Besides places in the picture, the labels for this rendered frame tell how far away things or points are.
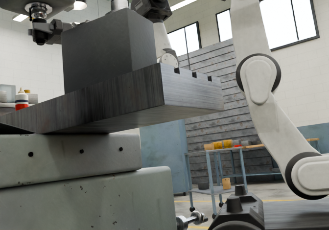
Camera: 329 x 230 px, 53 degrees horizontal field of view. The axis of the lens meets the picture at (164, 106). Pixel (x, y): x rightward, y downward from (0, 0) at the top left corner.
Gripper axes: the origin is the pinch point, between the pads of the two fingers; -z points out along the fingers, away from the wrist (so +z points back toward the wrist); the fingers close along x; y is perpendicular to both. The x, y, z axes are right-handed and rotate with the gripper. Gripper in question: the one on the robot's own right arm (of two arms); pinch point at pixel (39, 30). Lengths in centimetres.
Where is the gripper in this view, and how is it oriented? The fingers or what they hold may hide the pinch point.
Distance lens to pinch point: 117.4
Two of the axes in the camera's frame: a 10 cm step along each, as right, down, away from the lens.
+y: 1.1, 9.8, -1.6
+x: 5.9, -1.9, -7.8
